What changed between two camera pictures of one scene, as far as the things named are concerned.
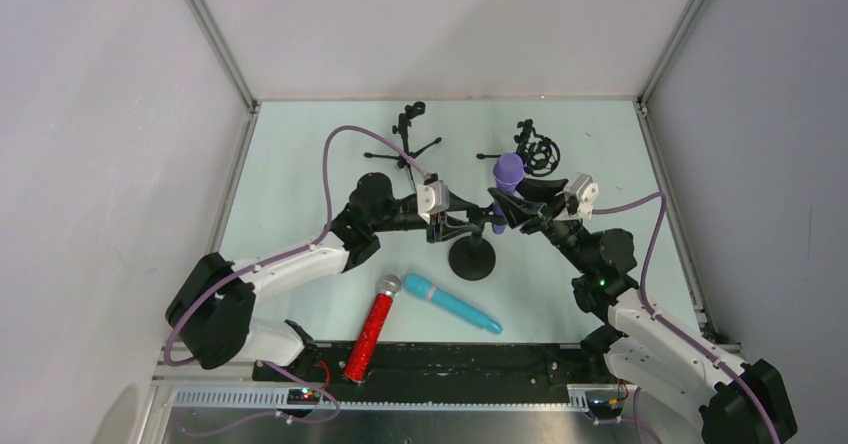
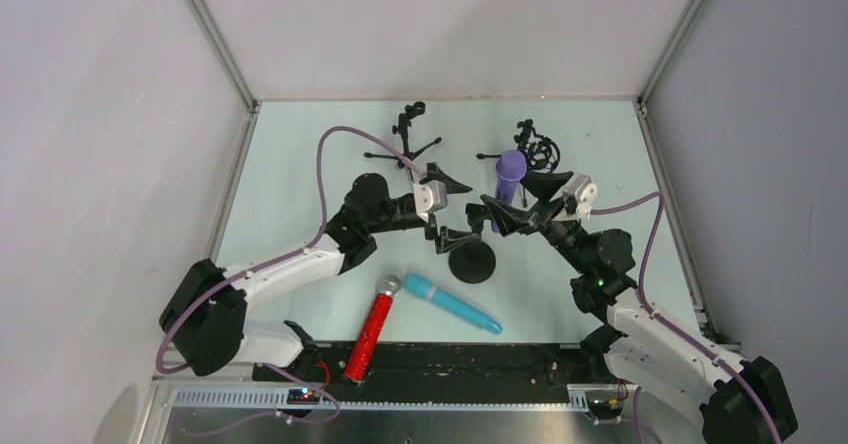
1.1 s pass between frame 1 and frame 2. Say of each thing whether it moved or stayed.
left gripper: moved
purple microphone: stayed
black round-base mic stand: stayed
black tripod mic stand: stayed
